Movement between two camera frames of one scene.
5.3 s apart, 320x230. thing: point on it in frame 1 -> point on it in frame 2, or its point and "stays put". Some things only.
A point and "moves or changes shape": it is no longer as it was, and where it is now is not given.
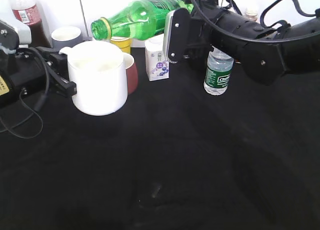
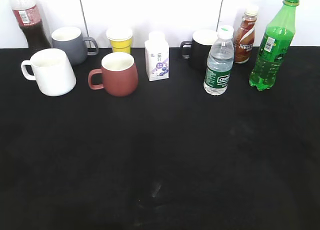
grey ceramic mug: (67, 36) stays put
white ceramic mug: (97, 69) moves or changes shape
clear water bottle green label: (219, 66) stays put
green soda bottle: (142, 19) moves or changes shape
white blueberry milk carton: (157, 66) stays put
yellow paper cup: (124, 43) stays put
